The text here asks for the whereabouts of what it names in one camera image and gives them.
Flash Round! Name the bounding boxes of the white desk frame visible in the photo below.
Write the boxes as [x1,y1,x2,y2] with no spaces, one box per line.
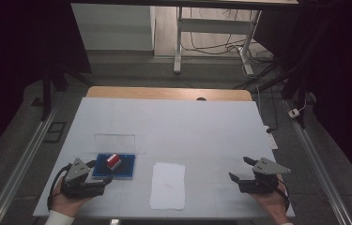
[173,6,263,77]

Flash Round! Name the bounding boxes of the person's right hand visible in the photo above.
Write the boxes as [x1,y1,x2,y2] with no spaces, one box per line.
[248,174,291,225]

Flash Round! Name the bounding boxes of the red stamp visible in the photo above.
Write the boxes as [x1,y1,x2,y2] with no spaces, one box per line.
[106,153,123,172]

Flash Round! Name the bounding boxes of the black floor cables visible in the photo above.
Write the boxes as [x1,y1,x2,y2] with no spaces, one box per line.
[181,7,275,64]

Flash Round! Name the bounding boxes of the person's left hand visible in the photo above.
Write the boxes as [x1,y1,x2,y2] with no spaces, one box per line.
[51,177,94,218]

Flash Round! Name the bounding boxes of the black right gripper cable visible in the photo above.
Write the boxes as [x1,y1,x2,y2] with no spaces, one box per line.
[276,178,291,214]

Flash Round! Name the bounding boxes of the dark curtain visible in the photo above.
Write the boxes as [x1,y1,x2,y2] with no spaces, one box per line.
[0,0,93,170]
[253,0,352,195]

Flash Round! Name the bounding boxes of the white table cover sheet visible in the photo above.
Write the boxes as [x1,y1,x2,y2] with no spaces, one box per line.
[32,97,297,219]

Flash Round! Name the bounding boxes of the white paper sheet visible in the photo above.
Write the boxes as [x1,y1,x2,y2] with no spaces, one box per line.
[148,161,187,211]

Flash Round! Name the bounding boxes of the metal floor rail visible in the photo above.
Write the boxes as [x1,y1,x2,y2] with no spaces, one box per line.
[283,98,352,225]
[0,101,60,225]

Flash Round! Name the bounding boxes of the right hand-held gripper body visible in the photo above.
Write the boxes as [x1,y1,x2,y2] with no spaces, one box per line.
[237,157,292,195]

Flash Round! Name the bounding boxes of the white cabinet panel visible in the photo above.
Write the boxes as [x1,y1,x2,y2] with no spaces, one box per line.
[70,3,156,52]

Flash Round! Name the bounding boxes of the white adapter with cable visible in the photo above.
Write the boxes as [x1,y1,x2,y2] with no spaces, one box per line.
[287,98,308,119]

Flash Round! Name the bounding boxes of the black floor socket plate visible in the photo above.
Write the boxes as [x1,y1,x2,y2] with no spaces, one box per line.
[43,121,68,144]

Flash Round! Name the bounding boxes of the blue ink pad box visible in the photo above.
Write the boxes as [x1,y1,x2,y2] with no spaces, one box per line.
[92,133,137,181]

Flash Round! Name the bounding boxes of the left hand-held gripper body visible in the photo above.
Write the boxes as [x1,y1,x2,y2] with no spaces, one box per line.
[60,157,107,200]

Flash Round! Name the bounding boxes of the black stand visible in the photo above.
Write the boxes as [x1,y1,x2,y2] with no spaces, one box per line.
[31,60,96,122]
[233,55,323,129]

